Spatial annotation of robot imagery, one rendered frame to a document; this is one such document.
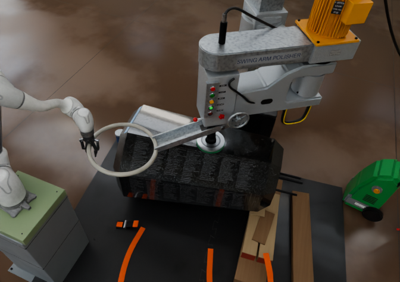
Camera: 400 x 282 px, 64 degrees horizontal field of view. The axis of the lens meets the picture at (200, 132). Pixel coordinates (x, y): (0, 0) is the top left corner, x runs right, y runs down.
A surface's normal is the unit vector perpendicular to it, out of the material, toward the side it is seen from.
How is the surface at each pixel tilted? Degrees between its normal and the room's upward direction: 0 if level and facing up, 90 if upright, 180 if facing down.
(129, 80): 0
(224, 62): 90
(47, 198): 0
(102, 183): 0
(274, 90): 90
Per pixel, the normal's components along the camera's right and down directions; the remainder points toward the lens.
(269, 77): -0.58, -0.42
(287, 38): 0.05, -0.67
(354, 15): 0.25, 0.72
